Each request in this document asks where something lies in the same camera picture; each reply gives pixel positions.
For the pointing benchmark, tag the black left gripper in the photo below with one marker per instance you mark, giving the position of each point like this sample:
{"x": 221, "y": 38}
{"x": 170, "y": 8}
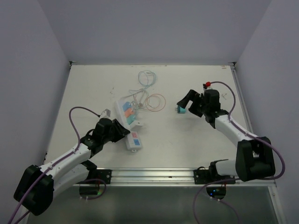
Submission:
{"x": 121, "y": 131}

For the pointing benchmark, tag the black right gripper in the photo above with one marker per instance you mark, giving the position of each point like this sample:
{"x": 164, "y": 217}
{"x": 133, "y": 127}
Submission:
{"x": 192, "y": 95}

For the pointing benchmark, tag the white power strip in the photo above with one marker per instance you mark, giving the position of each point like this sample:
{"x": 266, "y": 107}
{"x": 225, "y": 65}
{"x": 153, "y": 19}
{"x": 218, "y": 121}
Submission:
{"x": 132, "y": 141}

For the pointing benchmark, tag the dark teal plug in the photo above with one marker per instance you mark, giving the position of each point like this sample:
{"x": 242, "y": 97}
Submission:
{"x": 180, "y": 110}

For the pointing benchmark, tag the white plug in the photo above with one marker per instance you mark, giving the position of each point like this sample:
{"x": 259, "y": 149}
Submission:
{"x": 136, "y": 125}

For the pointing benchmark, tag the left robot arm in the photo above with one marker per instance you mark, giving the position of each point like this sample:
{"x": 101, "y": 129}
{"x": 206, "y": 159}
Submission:
{"x": 39, "y": 185}

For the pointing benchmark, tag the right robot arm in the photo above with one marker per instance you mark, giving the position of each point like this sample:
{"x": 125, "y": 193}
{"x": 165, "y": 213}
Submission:
{"x": 254, "y": 157}

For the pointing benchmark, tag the salmon pink plug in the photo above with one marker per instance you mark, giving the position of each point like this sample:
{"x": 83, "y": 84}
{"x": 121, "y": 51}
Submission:
{"x": 129, "y": 112}

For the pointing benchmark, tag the light blue plug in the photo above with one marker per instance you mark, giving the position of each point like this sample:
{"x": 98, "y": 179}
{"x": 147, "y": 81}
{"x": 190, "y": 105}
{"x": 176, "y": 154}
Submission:
{"x": 126, "y": 106}

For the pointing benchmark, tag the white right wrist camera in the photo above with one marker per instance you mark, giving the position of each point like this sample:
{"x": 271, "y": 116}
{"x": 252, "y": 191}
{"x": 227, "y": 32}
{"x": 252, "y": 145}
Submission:
{"x": 207, "y": 86}

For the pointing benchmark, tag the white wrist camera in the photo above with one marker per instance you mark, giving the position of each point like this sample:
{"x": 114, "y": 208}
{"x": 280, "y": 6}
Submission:
{"x": 207, "y": 86}
{"x": 105, "y": 114}

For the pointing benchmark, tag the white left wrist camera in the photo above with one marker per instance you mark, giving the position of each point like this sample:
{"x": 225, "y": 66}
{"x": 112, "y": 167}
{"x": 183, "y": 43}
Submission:
{"x": 105, "y": 114}

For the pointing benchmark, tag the aluminium mounting rail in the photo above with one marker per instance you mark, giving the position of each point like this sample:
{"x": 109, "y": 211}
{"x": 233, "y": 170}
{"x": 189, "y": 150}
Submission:
{"x": 150, "y": 177}

